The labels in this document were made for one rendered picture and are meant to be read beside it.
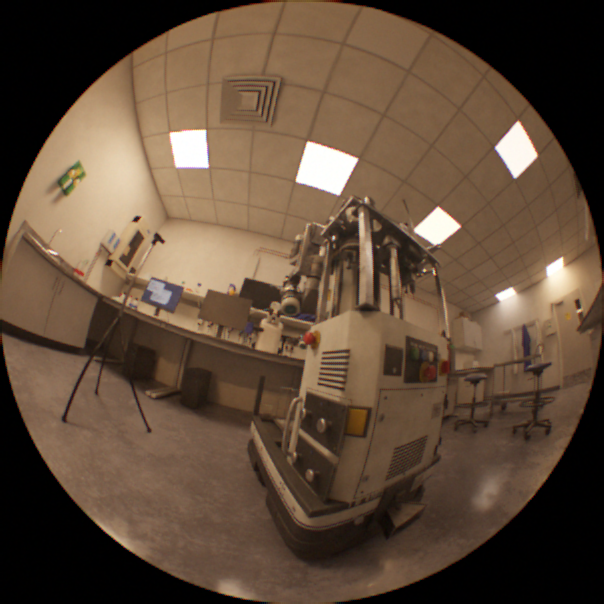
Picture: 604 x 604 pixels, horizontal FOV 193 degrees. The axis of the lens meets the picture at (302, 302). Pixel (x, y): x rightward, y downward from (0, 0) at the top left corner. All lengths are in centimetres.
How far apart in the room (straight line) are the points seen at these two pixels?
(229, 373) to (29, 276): 244
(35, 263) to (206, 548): 199
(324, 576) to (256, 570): 18
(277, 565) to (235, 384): 205
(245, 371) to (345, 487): 203
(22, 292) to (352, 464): 219
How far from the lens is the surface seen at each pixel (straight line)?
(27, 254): 200
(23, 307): 207
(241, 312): 190
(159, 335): 273
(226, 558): 72
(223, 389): 238
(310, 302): 77
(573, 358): 585
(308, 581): 71
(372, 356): 40
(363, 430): 40
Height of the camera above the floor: 64
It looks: 22 degrees up
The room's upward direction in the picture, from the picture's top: 11 degrees clockwise
